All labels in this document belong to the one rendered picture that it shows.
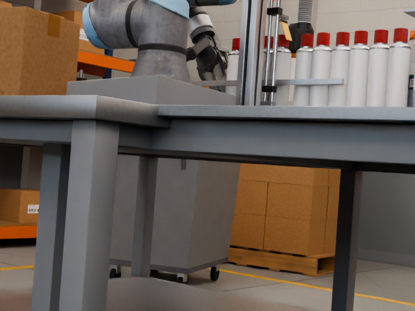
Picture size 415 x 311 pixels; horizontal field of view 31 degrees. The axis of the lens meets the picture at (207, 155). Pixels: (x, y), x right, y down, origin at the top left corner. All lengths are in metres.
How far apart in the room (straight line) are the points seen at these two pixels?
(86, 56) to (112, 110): 5.01
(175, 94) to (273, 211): 3.96
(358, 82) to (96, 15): 0.66
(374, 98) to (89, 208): 0.83
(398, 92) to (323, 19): 5.43
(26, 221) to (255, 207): 1.81
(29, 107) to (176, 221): 2.86
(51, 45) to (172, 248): 2.25
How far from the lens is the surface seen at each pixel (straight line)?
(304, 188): 5.44
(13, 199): 6.11
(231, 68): 2.09
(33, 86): 2.14
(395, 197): 6.71
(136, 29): 1.81
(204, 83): 2.11
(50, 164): 1.64
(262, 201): 5.59
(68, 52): 2.25
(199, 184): 4.21
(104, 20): 1.85
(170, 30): 1.77
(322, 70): 1.93
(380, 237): 6.78
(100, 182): 1.33
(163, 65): 1.75
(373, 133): 1.20
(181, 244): 4.23
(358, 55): 1.89
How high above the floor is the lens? 0.72
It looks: 1 degrees up
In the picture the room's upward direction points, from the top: 4 degrees clockwise
